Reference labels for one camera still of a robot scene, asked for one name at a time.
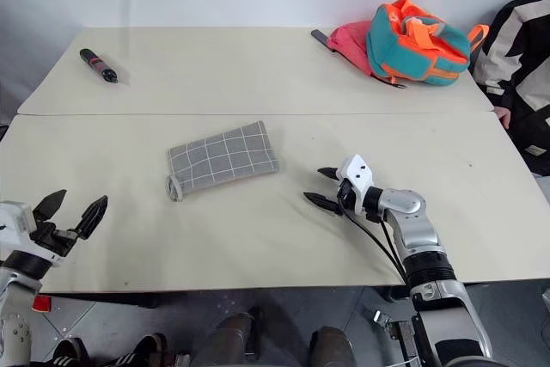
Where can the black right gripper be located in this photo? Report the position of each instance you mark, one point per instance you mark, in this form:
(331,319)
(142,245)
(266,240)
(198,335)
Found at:
(350,199)

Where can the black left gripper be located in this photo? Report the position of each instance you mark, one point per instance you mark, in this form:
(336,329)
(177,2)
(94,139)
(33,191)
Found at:
(53,240)

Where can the patterned fabric pouch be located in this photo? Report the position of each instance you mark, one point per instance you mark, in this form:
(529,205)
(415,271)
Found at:
(223,156)

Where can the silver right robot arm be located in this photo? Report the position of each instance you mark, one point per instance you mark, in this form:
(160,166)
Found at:
(419,229)

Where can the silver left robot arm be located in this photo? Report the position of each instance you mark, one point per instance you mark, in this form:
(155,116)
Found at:
(19,268)

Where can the person's bare hand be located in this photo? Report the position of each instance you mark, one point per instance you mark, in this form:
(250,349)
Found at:
(503,117)

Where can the red reflector block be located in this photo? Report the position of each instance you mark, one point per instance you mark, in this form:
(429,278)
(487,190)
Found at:
(42,303)

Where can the black striped sneaker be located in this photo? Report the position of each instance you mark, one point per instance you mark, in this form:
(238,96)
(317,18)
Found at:
(69,354)
(137,352)

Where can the pink fabric bag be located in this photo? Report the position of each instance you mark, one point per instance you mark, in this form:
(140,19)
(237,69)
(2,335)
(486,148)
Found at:
(350,42)

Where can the black and red marker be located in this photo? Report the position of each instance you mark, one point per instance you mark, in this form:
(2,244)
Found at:
(98,65)

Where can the dark grey flat bar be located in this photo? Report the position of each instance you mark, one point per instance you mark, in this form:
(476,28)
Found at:
(321,37)

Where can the dark rounded shape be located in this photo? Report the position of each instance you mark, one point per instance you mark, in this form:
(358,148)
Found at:
(333,347)
(227,341)

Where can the teal and orange backpack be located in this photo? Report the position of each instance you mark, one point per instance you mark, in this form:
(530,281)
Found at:
(408,49)

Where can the person in black-white jacket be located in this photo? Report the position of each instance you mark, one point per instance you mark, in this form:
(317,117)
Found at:
(522,62)

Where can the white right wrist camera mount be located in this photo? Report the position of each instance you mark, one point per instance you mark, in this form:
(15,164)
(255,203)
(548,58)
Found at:
(357,173)

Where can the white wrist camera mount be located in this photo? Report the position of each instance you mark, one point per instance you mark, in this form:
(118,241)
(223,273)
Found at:
(357,173)
(15,221)

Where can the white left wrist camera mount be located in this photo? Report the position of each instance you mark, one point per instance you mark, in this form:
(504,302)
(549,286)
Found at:
(15,221)

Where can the metal bracket under table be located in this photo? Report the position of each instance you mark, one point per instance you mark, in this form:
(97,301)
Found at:
(393,326)

